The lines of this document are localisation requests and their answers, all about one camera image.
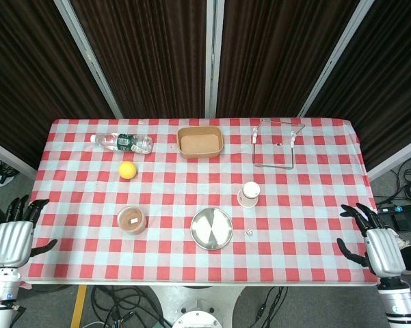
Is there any clear plastic water bottle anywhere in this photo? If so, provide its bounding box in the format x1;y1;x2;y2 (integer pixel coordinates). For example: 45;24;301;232
90;133;154;155

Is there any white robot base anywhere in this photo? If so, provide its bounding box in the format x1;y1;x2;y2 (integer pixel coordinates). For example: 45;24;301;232
149;285;248;328

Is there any metal wire rack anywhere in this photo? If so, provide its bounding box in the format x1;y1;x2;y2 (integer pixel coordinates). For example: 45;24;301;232
252;118;306;171

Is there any yellow ball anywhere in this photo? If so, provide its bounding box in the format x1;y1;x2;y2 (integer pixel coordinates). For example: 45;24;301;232
118;161;138;180

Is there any white sneaker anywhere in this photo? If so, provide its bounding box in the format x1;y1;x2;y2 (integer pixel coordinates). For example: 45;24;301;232
395;232;411;251

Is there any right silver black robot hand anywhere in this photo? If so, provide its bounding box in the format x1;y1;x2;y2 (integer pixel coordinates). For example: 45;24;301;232
336;203;407;278

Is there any round silver metal plate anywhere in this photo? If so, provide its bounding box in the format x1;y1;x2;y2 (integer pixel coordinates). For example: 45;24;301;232
190;207;234;251

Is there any grey partition frame post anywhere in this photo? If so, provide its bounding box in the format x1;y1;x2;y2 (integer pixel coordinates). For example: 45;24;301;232
367;134;411;181
0;136;38;181
204;0;226;119
296;0;376;118
53;0;124;120

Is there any white paper cup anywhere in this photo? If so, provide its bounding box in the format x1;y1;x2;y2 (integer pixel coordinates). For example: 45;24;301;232
237;181;261;208

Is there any black floor cable bundle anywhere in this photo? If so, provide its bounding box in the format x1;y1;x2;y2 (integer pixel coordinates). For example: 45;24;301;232
88;285;174;328
0;153;20;187
254;286;289;323
375;159;411;208

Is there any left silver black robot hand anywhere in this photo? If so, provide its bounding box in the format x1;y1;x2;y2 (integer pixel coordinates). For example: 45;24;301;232
0;194;58;269

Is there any dark brown curtain panel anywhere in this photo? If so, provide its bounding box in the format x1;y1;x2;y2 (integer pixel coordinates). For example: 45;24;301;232
0;0;116;169
69;0;208;119
215;0;360;119
305;0;411;171

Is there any red white checkered tablecloth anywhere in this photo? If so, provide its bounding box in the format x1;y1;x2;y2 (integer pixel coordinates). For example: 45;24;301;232
19;118;380;284

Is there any brown paper food box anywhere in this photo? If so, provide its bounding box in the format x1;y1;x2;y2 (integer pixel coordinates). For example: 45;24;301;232
176;126;225;160

